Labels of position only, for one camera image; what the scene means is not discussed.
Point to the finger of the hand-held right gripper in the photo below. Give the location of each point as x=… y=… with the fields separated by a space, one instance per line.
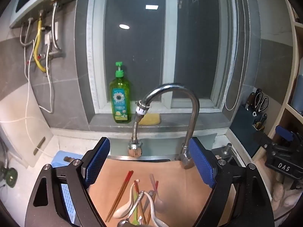
x=284 y=133
x=262 y=140

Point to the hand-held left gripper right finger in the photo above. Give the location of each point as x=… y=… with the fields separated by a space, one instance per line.
x=202 y=163

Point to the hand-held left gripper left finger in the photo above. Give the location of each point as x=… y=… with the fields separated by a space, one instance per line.
x=98 y=160

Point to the blue plastic basket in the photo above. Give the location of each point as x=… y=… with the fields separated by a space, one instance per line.
x=64 y=157

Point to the white ceramic spoon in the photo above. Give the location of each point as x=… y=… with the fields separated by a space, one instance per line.
x=155 y=211
x=125 y=209

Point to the metal fork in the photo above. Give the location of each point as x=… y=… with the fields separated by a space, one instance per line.
x=140 y=197

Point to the green plastic utensil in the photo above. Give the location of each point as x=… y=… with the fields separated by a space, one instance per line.
x=135 y=214

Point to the person's right hand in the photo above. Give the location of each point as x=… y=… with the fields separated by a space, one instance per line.
x=283 y=197

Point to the dark blue knife holder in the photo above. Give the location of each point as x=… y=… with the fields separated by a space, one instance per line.
x=243 y=127

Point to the sink soap dispenser pump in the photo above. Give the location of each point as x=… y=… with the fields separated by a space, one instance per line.
x=227 y=148

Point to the chrome faucet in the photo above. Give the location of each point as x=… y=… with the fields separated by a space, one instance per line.
x=187 y=127

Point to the stainless steel sink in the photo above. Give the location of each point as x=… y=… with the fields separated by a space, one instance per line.
x=163 y=149

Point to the green dish soap bottle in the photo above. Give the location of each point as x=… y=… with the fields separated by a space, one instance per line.
x=120 y=104

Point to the yellow sponge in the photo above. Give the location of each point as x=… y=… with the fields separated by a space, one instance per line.
x=150 y=119

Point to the white cutting board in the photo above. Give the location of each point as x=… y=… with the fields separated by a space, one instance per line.
x=23 y=127

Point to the dark green appliance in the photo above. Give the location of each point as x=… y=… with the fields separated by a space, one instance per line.
x=8 y=176

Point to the window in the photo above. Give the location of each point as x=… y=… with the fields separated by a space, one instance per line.
x=165 y=47

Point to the white wall outlet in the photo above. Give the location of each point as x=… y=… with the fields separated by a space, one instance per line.
x=48 y=37

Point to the wall water heater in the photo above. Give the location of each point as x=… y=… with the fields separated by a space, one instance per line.
x=35 y=0

